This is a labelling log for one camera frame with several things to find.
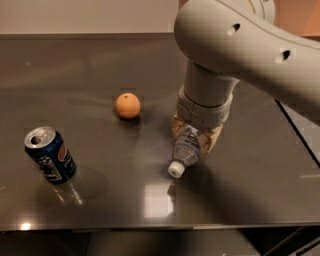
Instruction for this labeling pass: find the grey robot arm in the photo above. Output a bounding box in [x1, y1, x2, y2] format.
[173, 0, 320, 156]

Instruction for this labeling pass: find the clear plastic water bottle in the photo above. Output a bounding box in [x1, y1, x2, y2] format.
[168, 125, 200, 178]

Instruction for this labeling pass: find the blue Pepsi soda can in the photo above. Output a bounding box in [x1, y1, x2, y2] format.
[24, 126, 76, 184]

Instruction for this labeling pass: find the orange fruit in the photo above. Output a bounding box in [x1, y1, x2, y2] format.
[116, 93, 141, 119]

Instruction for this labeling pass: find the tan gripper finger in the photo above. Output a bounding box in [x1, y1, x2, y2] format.
[172, 114, 187, 138]
[197, 126, 222, 158]

